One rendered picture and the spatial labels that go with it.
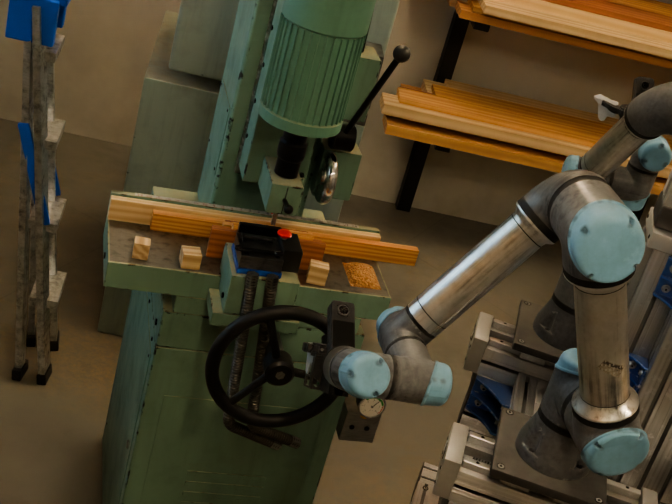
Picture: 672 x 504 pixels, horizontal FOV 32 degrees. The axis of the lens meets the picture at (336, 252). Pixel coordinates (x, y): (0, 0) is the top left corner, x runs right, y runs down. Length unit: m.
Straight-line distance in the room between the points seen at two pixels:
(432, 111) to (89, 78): 1.44
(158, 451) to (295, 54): 0.93
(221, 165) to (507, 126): 2.09
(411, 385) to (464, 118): 2.68
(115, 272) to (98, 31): 2.61
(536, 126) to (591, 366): 2.69
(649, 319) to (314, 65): 0.83
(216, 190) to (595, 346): 1.06
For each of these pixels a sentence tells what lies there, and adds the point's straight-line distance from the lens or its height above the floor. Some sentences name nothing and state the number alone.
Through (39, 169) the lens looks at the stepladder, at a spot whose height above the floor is 0.68.
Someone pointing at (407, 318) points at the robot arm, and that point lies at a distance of 2.04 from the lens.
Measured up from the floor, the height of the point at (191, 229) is 0.92.
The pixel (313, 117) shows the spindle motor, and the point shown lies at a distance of 2.35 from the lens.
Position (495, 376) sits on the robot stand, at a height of 0.69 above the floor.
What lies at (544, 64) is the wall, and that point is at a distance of 4.99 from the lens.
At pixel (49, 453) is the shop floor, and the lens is 3.28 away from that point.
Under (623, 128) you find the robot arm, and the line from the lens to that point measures 2.62.
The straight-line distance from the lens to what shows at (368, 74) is 2.61.
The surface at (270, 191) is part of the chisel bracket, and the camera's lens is 2.44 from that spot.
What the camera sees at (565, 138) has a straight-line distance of 4.64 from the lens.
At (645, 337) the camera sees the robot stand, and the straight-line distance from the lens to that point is 2.41.
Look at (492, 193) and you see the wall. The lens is 5.18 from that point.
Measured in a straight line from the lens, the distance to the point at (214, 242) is 2.44.
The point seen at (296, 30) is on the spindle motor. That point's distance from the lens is 2.30.
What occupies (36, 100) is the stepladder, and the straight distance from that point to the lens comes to 3.12.
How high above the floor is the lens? 2.08
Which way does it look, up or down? 27 degrees down
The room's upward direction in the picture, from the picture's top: 16 degrees clockwise
